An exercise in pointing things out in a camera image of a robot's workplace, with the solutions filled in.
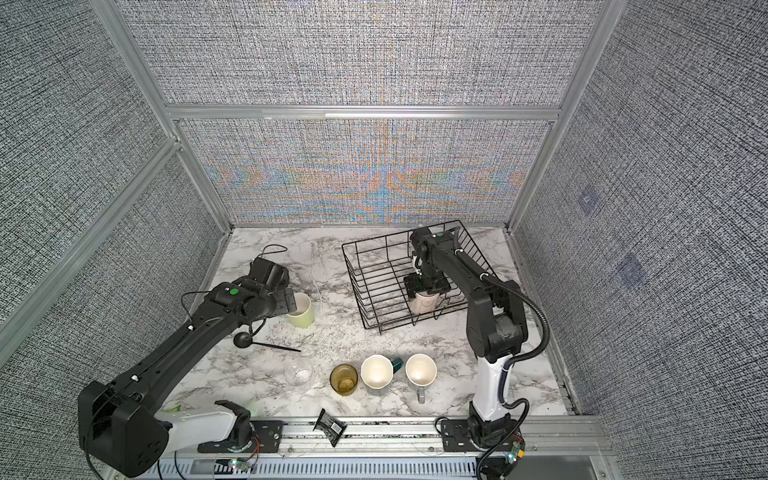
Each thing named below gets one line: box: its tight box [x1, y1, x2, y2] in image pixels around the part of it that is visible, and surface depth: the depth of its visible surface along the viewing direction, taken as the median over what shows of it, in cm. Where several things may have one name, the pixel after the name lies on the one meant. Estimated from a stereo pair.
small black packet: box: [312, 408, 348, 448], surface depth 75 cm
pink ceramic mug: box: [410, 293, 440, 315], surface depth 89 cm
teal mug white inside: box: [360, 354, 404, 390], surface depth 77 cm
